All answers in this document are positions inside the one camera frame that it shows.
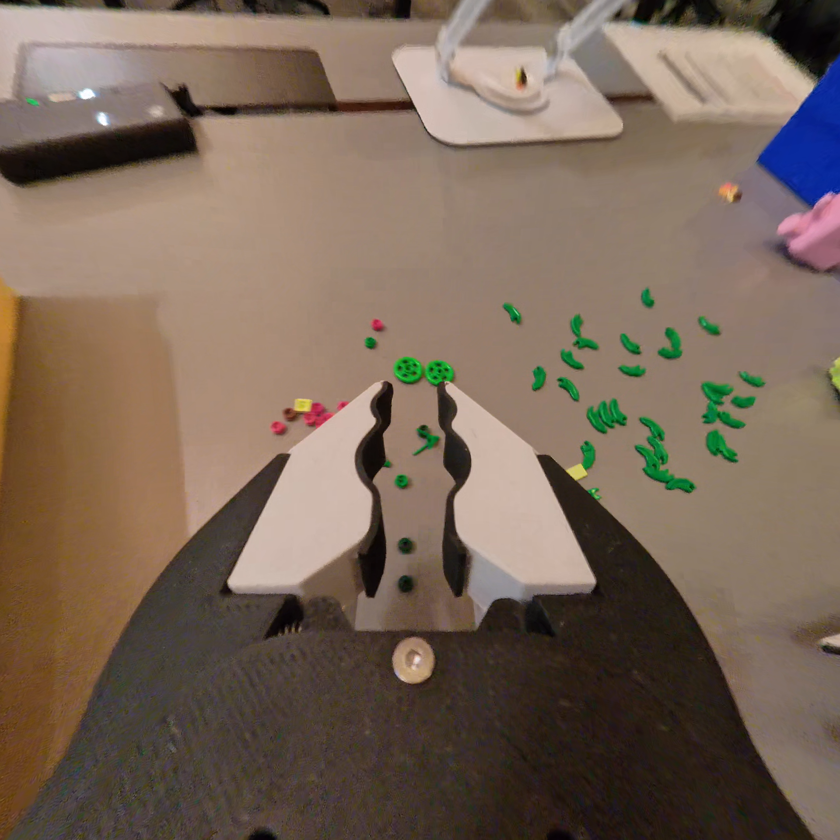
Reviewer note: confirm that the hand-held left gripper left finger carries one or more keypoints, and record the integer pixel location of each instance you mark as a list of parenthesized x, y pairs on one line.
[(315, 512)]

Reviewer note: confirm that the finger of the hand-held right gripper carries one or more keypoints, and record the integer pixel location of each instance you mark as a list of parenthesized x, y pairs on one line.
[(832, 643)]

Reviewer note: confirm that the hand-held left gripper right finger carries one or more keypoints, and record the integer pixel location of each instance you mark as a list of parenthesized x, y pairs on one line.
[(518, 518)]

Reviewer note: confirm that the yellow flat tile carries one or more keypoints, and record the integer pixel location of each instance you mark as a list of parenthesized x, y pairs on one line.
[(575, 472)]

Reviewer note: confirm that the cluster of small flower parts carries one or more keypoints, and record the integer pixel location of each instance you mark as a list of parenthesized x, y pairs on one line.
[(278, 428)]

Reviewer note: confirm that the scattered green leaf pieces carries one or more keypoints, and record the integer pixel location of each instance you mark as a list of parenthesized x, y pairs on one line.
[(607, 415)]

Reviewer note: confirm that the green wheel piece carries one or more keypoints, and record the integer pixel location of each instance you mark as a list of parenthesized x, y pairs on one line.
[(430, 372), (398, 371)]

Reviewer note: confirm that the small orange yellow piece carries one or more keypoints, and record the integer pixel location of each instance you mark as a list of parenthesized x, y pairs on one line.
[(730, 193)]

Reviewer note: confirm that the white book stand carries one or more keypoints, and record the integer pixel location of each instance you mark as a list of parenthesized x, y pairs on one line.
[(499, 121)]

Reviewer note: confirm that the pink planter with green plant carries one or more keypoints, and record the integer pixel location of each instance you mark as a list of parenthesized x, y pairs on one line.
[(817, 236)]

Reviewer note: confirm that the black electronic box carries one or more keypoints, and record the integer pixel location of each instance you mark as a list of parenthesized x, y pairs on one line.
[(85, 141)]

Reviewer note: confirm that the small orange black piece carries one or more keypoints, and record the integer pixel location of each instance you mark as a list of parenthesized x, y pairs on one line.
[(521, 77)]

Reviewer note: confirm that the blue storage bin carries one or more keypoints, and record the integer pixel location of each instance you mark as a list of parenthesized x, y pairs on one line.
[(814, 144)]

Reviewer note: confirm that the printed sheet in clear sleeve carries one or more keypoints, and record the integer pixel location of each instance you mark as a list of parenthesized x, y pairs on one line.
[(722, 72)]

